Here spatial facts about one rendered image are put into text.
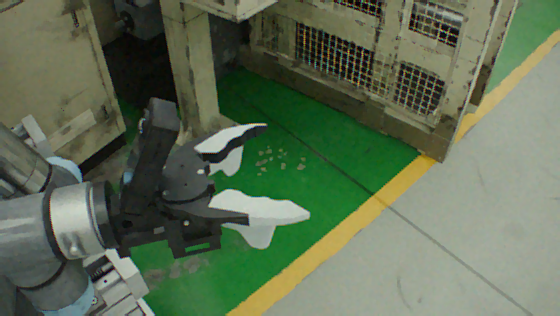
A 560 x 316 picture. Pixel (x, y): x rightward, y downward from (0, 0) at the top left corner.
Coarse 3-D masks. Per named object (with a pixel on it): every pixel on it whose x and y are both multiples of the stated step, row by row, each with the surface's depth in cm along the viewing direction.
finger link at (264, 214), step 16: (224, 192) 42; (240, 192) 42; (224, 208) 40; (240, 208) 40; (256, 208) 40; (272, 208) 40; (288, 208) 40; (224, 224) 43; (256, 224) 40; (272, 224) 40; (256, 240) 43
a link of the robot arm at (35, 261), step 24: (48, 192) 41; (0, 216) 38; (24, 216) 39; (48, 216) 39; (0, 240) 38; (24, 240) 38; (48, 240) 39; (0, 264) 38; (24, 264) 39; (48, 264) 41
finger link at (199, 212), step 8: (200, 200) 41; (208, 200) 41; (176, 208) 40; (184, 208) 40; (192, 208) 40; (200, 208) 40; (208, 208) 40; (216, 208) 40; (176, 216) 41; (184, 216) 40; (192, 216) 40; (200, 216) 39; (208, 216) 39; (216, 216) 39; (224, 216) 39; (232, 216) 39; (240, 216) 39; (248, 216) 39; (200, 224) 40; (208, 224) 40; (216, 224) 40; (240, 224) 40; (248, 224) 40
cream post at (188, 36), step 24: (168, 0) 150; (168, 24) 159; (192, 24) 157; (168, 48) 169; (192, 48) 163; (192, 72) 170; (192, 96) 179; (216, 96) 190; (192, 120) 190; (216, 120) 198
